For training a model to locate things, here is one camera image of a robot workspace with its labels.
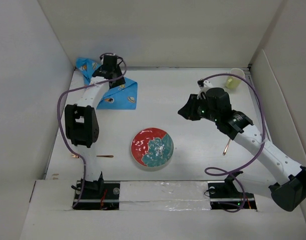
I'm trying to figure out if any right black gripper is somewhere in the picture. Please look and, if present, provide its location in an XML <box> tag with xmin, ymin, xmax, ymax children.
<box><xmin>177</xmin><ymin>93</ymin><xmax>219</xmax><ymax>123</ymax></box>

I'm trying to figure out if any blue space-print cloth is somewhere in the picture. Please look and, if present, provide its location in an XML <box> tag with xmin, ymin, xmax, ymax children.
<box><xmin>76</xmin><ymin>57</ymin><xmax>138</xmax><ymax>110</ymax></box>

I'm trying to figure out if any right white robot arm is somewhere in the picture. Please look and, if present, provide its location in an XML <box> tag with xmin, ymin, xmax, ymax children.
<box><xmin>178</xmin><ymin>87</ymin><xmax>306</xmax><ymax>212</ymax></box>

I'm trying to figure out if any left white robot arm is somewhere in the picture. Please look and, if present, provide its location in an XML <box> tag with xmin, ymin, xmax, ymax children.
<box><xmin>65</xmin><ymin>53</ymin><xmax>125</xmax><ymax>198</ymax></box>

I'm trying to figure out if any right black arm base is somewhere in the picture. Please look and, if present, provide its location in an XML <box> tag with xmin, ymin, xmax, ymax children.
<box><xmin>204</xmin><ymin>181</ymin><xmax>243</xmax><ymax>211</ymax></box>

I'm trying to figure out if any pale yellow mug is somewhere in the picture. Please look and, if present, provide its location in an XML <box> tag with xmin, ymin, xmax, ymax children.
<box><xmin>225</xmin><ymin>68</ymin><xmax>245</xmax><ymax>90</ymax></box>

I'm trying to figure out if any copper spoon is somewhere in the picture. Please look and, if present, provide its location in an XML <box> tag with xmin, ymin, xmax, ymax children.
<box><xmin>222</xmin><ymin>139</ymin><xmax>231</xmax><ymax>156</ymax></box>

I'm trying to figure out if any red and teal plate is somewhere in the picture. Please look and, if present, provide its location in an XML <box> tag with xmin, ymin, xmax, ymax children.
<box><xmin>130</xmin><ymin>127</ymin><xmax>175</xmax><ymax>172</ymax></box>

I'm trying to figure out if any copper fork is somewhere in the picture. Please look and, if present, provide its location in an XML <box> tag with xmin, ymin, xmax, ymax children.
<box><xmin>71</xmin><ymin>153</ymin><xmax>114</xmax><ymax>159</ymax></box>

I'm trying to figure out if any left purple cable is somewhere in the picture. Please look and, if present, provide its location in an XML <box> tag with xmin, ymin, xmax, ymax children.
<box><xmin>57</xmin><ymin>52</ymin><xmax>127</xmax><ymax>208</ymax></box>

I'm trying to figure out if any purple cable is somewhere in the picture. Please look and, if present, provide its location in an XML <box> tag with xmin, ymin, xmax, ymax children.
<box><xmin>204</xmin><ymin>73</ymin><xmax>266</xmax><ymax>213</ymax></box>
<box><xmin>57</xmin><ymin>52</ymin><xmax>127</xmax><ymax>208</ymax></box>

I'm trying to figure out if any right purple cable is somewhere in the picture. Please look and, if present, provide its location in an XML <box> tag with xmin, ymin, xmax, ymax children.
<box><xmin>204</xmin><ymin>73</ymin><xmax>266</xmax><ymax>213</ymax></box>

